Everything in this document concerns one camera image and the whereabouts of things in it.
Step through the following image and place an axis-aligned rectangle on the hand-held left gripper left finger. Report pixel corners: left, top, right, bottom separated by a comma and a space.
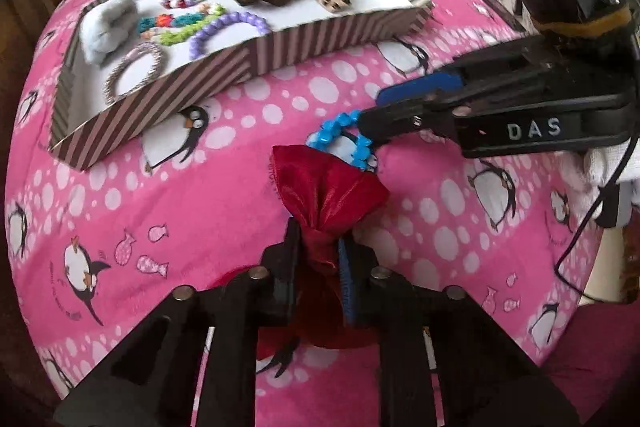
52, 218, 303, 427

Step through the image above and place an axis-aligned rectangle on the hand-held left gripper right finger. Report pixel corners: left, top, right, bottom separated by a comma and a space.
337, 237, 581, 427

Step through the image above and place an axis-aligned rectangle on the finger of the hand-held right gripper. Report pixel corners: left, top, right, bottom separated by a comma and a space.
375, 34, 553, 108
356, 98, 482, 148

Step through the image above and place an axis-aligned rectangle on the blue bead bracelet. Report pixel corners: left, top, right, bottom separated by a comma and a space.
306, 109, 376, 171

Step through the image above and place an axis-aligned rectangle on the red velvet pouch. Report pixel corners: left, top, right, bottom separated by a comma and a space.
210, 144, 391, 350

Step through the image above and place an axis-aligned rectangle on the striped cardboard box tray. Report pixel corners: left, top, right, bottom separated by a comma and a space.
47, 0, 435, 172

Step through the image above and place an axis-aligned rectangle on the purple bead bracelet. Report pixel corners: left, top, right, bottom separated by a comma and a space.
189, 11, 273, 60

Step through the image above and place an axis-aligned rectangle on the green bead bracelet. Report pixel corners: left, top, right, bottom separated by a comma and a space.
159, 12, 227, 48

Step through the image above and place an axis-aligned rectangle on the silver bead bracelet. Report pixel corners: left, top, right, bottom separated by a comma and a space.
102, 41, 167, 104

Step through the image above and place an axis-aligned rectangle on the white cloth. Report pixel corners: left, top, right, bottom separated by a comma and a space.
585, 142, 640, 228

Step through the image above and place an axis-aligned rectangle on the pink penguin print blanket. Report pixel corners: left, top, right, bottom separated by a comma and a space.
5, 0, 626, 427

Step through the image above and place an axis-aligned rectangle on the maroon clothing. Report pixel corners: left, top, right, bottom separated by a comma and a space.
545, 302, 640, 427

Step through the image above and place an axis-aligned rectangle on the black cable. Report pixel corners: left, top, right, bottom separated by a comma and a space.
552, 137, 640, 304

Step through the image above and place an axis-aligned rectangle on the rainbow bead bracelet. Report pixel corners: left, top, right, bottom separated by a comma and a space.
137, 4, 226, 36

